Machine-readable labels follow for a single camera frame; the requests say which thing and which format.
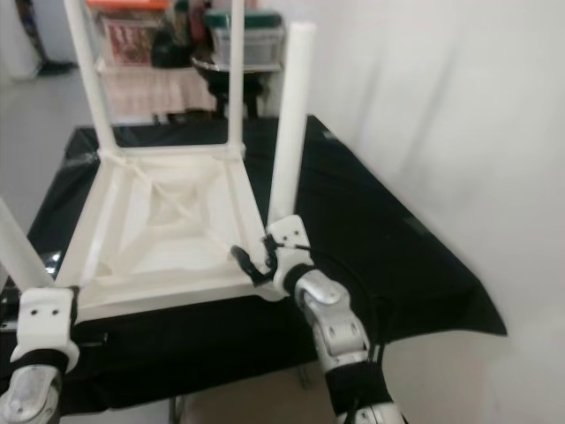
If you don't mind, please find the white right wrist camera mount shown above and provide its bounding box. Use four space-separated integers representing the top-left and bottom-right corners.
265 215 314 297

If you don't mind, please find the clear plastic storage container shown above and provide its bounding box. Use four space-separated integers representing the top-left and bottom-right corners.
212 25 285 64

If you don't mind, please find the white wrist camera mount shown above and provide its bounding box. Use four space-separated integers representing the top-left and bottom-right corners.
11 284 80 374
265 215 314 297

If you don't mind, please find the black table cloth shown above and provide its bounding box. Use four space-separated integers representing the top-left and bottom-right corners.
0 115 509 416

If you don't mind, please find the orange plastic lid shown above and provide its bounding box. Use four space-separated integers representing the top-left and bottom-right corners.
87 0 170 11

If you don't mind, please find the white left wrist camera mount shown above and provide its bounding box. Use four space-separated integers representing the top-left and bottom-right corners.
11 284 80 374

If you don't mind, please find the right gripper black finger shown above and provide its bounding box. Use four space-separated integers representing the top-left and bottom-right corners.
231 245 270 285

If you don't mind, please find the red patterned box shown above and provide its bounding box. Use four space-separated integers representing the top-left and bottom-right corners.
102 13 153 64

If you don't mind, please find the white plastic table top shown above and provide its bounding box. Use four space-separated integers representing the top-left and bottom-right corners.
53 141 285 321

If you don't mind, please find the black round stool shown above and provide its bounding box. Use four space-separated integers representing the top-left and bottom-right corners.
207 78 266 116

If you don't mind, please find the beige cloth covered table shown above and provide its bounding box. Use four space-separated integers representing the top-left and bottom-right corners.
102 66 217 116

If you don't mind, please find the black wok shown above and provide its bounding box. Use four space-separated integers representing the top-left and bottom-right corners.
192 55 270 80

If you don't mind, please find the dark green lid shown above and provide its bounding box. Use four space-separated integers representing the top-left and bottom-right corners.
205 11 285 29

